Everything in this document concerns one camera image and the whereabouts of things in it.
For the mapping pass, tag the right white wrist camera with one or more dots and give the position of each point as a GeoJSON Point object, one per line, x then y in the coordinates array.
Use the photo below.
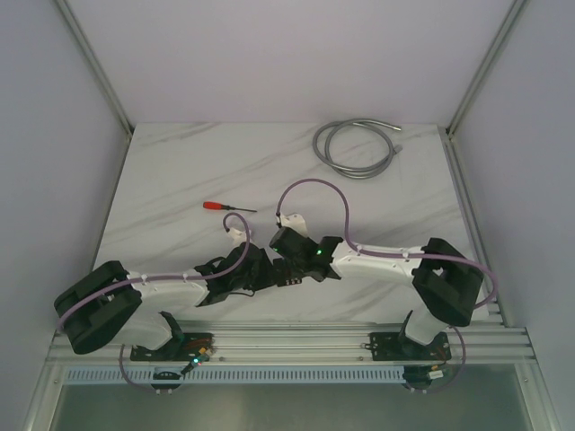
{"type": "Point", "coordinates": [294, 221]}

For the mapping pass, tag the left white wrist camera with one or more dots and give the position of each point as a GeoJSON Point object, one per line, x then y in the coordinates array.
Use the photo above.
{"type": "Point", "coordinates": [238, 236]}

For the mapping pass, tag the red handled screwdriver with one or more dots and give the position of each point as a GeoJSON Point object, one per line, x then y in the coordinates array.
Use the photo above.
{"type": "Point", "coordinates": [215, 206]}

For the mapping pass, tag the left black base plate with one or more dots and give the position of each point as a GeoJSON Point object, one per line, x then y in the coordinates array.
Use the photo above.
{"type": "Point", "coordinates": [182, 348]}

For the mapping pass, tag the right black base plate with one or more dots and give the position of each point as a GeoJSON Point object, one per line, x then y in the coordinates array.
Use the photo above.
{"type": "Point", "coordinates": [392, 346]}

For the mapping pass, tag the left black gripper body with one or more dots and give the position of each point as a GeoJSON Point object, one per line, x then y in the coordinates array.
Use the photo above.
{"type": "Point", "coordinates": [261, 274]}

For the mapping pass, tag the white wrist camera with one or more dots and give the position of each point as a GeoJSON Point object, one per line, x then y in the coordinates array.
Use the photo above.
{"type": "Point", "coordinates": [238, 236]}
{"type": "Point", "coordinates": [294, 221]}

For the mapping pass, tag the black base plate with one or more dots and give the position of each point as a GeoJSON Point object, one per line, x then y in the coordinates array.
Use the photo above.
{"type": "Point", "coordinates": [182, 348]}
{"type": "Point", "coordinates": [392, 346]}

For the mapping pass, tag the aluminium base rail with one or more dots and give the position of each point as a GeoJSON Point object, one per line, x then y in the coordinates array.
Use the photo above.
{"type": "Point", "coordinates": [343, 343]}

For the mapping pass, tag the black fuse box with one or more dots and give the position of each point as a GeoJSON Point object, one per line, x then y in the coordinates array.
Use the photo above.
{"type": "Point", "coordinates": [286, 273]}

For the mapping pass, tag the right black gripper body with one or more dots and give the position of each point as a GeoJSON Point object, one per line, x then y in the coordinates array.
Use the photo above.
{"type": "Point", "coordinates": [299, 268]}

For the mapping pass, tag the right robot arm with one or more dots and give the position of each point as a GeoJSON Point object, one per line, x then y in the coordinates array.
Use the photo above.
{"type": "Point", "coordinates": [447, 283]}

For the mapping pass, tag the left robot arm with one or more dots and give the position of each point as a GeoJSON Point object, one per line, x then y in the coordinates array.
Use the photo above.
{"type": "Point", "coordinates": [113, 305]}

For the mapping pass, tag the slotted grey cable duct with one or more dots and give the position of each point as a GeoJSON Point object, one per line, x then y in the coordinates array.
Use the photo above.
{"type": "Point", "coordinates": [241, 374]}

